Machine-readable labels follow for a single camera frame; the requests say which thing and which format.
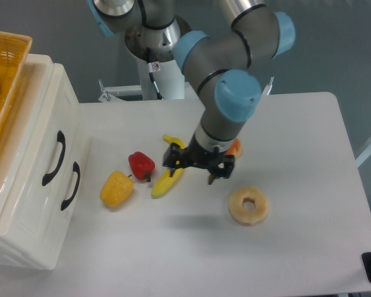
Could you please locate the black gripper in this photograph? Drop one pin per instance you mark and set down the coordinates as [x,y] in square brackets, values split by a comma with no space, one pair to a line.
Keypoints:
[195,155]

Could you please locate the black top drawer handle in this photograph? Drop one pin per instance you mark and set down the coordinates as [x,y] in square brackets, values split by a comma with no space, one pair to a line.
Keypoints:
[56,159]

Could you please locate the black drawer handle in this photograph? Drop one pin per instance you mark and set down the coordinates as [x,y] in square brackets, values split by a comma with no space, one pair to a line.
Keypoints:
[56,159]
[73,189]

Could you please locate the white drawer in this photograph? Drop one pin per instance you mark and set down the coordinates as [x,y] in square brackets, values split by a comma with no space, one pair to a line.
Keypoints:
[31,220]

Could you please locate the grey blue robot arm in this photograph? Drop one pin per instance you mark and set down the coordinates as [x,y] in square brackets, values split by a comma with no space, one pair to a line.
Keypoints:
[217,70]

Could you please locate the white plastic drawer cabinet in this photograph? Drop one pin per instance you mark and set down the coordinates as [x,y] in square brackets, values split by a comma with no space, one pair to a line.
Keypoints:
[36,76]

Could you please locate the knotted bread roll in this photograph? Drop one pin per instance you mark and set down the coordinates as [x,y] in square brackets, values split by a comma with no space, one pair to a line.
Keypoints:
[235,148]

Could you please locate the yellow banana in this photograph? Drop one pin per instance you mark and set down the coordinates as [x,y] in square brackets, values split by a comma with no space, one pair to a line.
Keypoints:
[167,181]

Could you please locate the red bell pepper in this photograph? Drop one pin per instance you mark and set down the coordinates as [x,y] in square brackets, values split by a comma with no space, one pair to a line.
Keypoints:
[141,165]

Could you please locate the yellow bell pepper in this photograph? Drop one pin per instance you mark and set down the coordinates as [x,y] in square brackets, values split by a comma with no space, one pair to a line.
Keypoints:
[117,188]

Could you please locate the orange woven basket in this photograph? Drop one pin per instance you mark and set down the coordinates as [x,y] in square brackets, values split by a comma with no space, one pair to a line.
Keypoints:
[14,49]

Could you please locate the plain ring donut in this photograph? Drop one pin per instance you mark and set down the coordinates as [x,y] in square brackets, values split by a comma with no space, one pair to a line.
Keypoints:
[248,205]

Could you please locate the white metal frame bracket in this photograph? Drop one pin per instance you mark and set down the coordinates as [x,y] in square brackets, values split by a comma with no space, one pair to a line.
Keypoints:
[267,89]

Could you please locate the black lower drawer handle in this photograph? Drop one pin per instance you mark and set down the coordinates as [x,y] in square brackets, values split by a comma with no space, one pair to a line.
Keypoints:
[73,189]

